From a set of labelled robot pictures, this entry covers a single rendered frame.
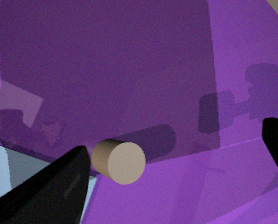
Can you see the tan cylinder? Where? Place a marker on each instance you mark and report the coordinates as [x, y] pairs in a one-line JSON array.
[[123, 162]]

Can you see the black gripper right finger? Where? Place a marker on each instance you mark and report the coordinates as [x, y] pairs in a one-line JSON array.
[[269, 132]]

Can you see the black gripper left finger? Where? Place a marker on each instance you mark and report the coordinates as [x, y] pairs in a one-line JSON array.
[[54, 195]]

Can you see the light blue flat mat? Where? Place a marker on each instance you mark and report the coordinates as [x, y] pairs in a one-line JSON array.
[[16, 168]]

